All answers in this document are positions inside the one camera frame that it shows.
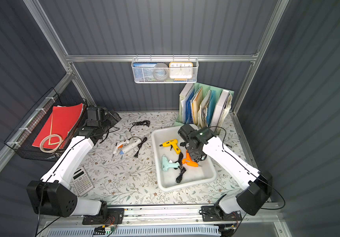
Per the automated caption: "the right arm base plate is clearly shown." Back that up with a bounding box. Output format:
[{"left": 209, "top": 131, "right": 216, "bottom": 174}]
[{"left": 199, "top": 205, "right": 242, "bottom": 222}]

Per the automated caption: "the white glue gun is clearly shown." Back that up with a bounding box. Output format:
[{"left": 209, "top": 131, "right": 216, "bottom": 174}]
[{"left": 112, "top": 138, "right": 142, "bottom": 156}]

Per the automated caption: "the black wire side basket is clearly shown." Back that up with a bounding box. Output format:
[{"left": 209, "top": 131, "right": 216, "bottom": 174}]
[{"left": 4, "top": 88, "right": 88, "bottom": 162}]

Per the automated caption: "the blue box in basket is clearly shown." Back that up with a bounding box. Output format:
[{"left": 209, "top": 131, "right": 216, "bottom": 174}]
[{"left": 131, "top": 62, "right": 157, "bottom": 83}]

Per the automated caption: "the white desk calculator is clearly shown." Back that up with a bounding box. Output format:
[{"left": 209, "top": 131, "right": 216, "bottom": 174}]
[{"left": 72, "top": 166, "right": 94, "bottom": 196}]

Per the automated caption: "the orange hot glue gun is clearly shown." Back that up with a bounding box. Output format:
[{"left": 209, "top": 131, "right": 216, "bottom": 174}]
[{"left": 182, "top": 151, "right": 201, "bottom": 167}]

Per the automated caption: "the grey tape roll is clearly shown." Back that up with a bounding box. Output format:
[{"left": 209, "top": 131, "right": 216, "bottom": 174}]
[{"left": 153, "top": 63, "right": 169, "bottom": 82}]

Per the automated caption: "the yellow white alarm clock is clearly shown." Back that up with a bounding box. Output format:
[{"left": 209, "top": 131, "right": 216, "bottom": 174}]
[{"left": 169, "top": 62, "right": 193, "bottom": 80}]

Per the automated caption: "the white wire hanging basket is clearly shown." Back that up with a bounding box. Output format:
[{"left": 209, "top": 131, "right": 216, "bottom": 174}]
[{"left": 131, "top": 57, "right": 199, "bottom": 84}]

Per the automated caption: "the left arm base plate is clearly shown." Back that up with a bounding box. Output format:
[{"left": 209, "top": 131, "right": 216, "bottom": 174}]
[{"left": 82, "top": 208, "right": 125, "bottom": 225}]

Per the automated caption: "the yellow hot glue gun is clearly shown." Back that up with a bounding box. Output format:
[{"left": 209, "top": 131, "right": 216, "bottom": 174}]
[{"left": 159, "top": 139, "right": 181, "bottom": 155}]

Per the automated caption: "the beige coiled tube ring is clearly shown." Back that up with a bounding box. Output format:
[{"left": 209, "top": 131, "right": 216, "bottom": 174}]
[{"left": 39, "top": 134, "right": 63, "bottom": 154}]

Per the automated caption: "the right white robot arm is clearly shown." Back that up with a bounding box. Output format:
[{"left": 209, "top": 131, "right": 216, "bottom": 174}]
[{"left": 178, "top": 124, "right": 272, "bottom": 218}]

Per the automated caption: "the red paper folder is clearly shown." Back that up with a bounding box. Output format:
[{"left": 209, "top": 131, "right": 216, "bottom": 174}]
[{"left": 32, "top": 103, "right": 85, "bottom": 152}]

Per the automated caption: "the black coiled power cord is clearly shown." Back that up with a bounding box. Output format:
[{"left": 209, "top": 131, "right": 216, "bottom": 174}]
[{"left": 129, "top": 119, "right": 151, "bottom": 132}]

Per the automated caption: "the white plastic storage box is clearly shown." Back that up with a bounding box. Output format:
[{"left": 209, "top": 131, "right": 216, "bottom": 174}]
[{"left": 151, "top": 126, "right": 217, "bottom": 192}]

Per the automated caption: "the aluminium front rail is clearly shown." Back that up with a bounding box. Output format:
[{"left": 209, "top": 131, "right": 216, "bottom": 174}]
[{"left": 40, "top": 204, "right": 284, "bottom": 227}]

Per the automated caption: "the mint green glue gun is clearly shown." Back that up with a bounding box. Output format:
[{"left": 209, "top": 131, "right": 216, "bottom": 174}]
[{"left": 162, "top": 155, "right": 180, "bottom": 171}]

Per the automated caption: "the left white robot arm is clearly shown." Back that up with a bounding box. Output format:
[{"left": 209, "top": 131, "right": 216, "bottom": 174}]
[{"left": 27, "top": 106, "right": 121, "bottom": 220}]

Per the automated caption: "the green desktop file organizer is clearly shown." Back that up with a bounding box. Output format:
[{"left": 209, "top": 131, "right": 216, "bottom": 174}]
[{"left": 175, "top": 83, "right": 234, "bottom": 134}]

